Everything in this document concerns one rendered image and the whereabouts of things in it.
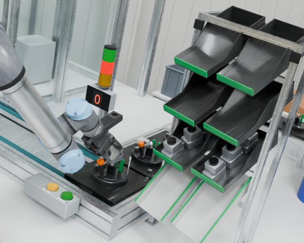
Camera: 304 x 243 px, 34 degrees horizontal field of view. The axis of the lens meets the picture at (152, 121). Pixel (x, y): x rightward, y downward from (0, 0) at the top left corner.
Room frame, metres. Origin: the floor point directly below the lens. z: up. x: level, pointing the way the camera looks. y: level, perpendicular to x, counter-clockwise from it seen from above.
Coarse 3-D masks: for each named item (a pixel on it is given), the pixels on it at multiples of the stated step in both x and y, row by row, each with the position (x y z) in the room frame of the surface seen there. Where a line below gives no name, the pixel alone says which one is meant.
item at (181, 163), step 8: (176, 128) 1.53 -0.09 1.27; (200, 128) 1.58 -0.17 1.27; (176, 136) 1.54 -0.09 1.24; (208, 136) 1.47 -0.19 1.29; (216, 136) 1.50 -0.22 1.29; (160, 144) 1.48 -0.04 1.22; (200, 144) 1.50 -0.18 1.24; (208, 144) 1.47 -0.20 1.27; (160, 152) 1.47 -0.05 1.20; (184, 152) 1.47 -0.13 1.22; (192, 152) 1.47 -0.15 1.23; (200, 152) 1.44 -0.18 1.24; (168, 160) 1.42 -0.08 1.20; (176, 160) 1.44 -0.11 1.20; (184, 160) 1.43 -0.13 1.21; (192, 160) 1.42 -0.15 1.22; (176, 168) 1.40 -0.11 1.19; (184, 168) 1.39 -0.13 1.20
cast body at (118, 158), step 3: (123, 147) 1.64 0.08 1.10; (108, 153) 1.62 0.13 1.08; (108, 156) 1.60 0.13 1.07; (117, 156) 1.61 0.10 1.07; (120, 156) 1.63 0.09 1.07; (108, 159) 1.60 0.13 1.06; (114, 159) 1.60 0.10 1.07; (117, 159) 1.62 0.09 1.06; (120, 159) 1.63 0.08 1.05; (108, 162) 1.60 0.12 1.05; (111, 162) 1.59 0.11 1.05; (114, 162) 1.60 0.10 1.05
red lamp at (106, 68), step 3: (102, 60) 1.81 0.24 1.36; (102, 63) 1.81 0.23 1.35; (105, 63) 1.80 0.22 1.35; (108, 63) 1.80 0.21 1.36; (111, 63) 1.81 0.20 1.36; (102, 66) 1.81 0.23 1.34; (105, 66) 1.80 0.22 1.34; (108, 66) 1.80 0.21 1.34; (111, 66) 1.81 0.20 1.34; (102, 69) 1.81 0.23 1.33; (105, 69) 1.80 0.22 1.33; (108, 69) 1.81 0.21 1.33; (111, 69) 1.81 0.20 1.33; (102, 72) 1.81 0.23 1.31; (105, 72) 1.80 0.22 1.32; (108, 72) 1.81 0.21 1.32; (111, 72) 1.82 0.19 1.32
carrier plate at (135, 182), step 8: (96, 160) 1.74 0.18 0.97; (88, 168) 1.66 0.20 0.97; (64, 176) 1.59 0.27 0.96; (72, 176) 1.58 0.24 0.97; (80, 176) 1.59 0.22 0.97; (88, 176) 1.60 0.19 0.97; (128, 176) 1.67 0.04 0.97; (136, 176) 1.68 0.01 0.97; (80, 184) 1.55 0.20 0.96; (88, 184) 1.55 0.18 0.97; (96, 184) 1.56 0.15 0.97; (128, 184) 1.61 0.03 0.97; (136, 184) 1.62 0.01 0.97; (144, 184) 1.64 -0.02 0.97; (96, 192) 1.51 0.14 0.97; (104, 192) 1.52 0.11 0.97; (112, 192) 1.53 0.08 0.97; (120, 192) 1.54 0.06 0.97; (128, 192) 1.55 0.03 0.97; (104, 200) 1.49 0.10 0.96; (112, 200) 1.48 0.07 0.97; (120, 200) 1.50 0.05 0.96
